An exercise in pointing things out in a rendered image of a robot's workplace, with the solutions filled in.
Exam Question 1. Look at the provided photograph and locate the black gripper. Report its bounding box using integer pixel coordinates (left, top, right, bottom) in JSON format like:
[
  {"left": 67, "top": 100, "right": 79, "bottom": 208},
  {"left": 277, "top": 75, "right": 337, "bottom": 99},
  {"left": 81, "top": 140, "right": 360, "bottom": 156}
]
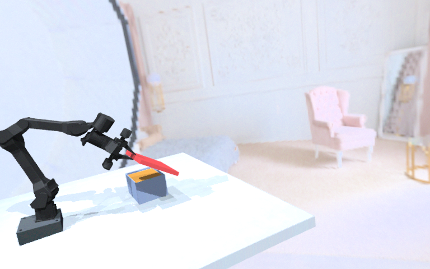
[{"left": 99, "top": 128, "right": 136, "bottom": 171}]

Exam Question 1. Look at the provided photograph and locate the red square lid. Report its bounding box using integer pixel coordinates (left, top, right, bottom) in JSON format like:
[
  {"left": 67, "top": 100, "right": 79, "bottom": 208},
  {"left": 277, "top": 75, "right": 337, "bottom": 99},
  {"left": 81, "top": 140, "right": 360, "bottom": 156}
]
[{"left": 126, "top": 150, "right": 179, "bottom": 176}]

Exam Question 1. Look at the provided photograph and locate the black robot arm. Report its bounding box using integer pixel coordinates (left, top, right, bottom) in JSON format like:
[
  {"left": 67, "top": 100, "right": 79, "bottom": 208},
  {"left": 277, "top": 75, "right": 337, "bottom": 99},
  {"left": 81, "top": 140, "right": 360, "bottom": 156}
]
[{"left": 0, "top": 112, "right": 123, "bottom": 223}]

